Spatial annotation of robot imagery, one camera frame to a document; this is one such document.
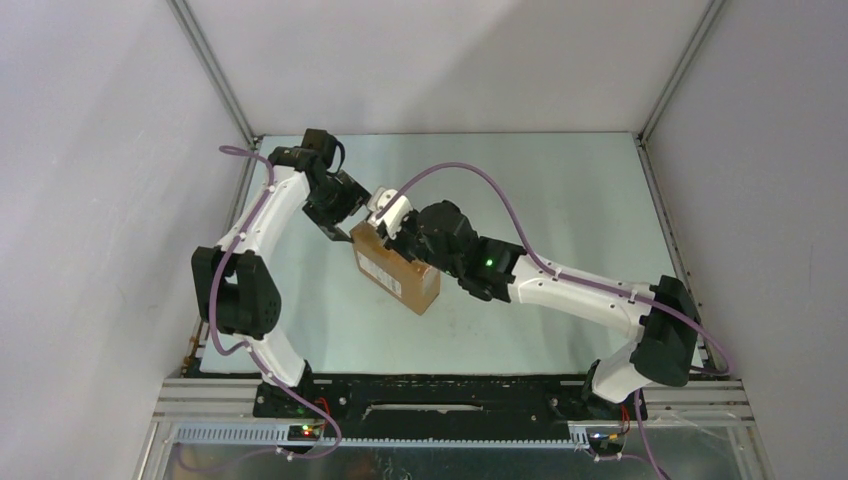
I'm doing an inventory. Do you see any brown cardboard express box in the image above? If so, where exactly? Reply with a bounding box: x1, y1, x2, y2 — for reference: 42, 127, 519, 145
350, 221, 441, 316

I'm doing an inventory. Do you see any left controller board with leds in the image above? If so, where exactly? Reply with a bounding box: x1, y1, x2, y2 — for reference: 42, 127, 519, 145
286, 424, 323, 444

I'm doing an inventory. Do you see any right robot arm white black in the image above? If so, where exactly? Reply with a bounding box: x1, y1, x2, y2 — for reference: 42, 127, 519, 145
369, 200, 700, 418

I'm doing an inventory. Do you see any grey slotted cable duct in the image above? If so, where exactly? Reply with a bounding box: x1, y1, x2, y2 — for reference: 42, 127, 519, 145
173, 423, 598, 452

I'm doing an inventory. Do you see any right aluminium frame post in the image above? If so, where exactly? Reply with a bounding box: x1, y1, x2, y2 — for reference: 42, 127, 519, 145
637, 0, 728, 145

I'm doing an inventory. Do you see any right controller board with leds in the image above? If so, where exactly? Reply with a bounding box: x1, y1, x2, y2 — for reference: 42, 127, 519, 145
587, 432, 627, 462

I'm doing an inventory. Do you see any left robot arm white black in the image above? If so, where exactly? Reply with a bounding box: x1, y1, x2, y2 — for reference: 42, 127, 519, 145
191, 138, 370, 417

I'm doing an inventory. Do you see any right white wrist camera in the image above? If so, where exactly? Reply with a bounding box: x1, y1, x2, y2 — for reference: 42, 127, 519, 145
366, 186, 413, 239

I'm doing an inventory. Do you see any controller board with leds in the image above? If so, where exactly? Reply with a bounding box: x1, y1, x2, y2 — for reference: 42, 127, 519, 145
286, 424, 323, 444
587, 432, 627, 462

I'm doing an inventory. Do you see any aluminium frame post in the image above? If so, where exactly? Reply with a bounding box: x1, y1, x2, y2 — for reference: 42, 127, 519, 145
166, 0, 258, 148
637, 0, 728, 145

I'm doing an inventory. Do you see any left aluminium frame post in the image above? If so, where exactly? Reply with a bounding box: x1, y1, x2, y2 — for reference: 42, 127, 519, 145
166, 0, 258, 148

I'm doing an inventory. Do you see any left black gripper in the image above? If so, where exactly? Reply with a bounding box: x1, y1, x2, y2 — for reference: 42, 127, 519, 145
303, 172, 373, 243

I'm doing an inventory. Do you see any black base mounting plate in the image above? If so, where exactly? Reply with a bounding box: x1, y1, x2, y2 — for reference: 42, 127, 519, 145
294, 373, 646, 442

